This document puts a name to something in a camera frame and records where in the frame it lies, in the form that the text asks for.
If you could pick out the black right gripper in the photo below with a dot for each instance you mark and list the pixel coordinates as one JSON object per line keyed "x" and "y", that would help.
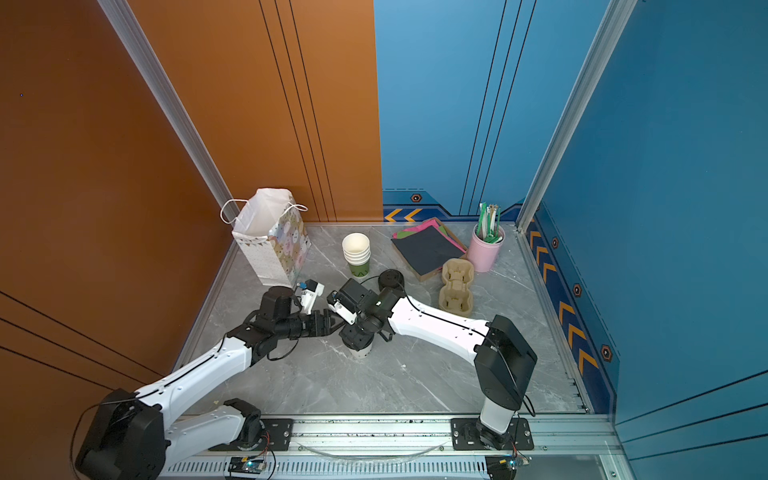
{"x": 350, "y": 339}

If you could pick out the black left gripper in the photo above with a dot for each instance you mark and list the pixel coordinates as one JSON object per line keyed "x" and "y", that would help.
{"x": 326, "y": 329}

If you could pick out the white paper coffee cup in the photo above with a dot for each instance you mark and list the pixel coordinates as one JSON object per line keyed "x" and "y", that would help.
{"x": 362, "y": 353}

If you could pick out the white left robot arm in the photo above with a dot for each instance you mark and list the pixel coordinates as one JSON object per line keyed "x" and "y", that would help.
{"x": 134, "y": 435}

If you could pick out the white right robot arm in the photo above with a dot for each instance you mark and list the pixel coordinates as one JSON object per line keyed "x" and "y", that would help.
{"x": 503, "y": 359}

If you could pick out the stack of black lids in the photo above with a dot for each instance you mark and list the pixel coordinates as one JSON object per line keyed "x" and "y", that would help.
{"x": 392, "y": 279}

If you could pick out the stack of paper cups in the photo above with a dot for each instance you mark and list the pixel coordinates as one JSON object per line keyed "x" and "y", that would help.
{"x": 357, "y": 253}

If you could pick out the dark grey napkin stack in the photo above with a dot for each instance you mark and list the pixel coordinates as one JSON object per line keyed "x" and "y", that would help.
{"x": 427, "y": 251}

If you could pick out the beige pulp cup carrier stack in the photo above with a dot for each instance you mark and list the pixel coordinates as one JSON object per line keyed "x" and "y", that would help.
{"x": 455, "y": 295}

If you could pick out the pink napkin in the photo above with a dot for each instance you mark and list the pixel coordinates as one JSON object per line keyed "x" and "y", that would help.
{"x": 431, "y": 223}

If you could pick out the brown cardboard napkin tray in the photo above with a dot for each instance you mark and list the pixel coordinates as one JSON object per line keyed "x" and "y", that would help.
{"x": 426, "y": 247}

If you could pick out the patterned paper gift bag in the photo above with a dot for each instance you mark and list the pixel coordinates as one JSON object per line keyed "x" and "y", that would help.
{"x": 270, "y": 232}

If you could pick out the pink metal bucket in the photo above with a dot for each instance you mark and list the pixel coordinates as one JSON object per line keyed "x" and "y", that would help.
{"x": 482, "y": 254}

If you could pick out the green circuit board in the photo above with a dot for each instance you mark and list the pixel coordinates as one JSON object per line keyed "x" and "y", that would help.
{"x": 246, "y": 465}

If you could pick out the small circuit board right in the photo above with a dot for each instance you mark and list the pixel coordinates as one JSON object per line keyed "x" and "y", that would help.
{"x": 505, "y": 467}

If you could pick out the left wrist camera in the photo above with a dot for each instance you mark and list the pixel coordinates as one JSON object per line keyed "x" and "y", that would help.
{"x": 309, "y": 292}

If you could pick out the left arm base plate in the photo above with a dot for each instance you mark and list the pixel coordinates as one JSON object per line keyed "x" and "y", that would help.
{"x": 273, "y": 434}

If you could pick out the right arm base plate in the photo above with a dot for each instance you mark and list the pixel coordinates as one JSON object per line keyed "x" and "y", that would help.
{"x": 469, "y": 434}

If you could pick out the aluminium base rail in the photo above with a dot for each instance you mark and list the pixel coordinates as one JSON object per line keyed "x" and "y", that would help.
{"x": 419, "y": 446}

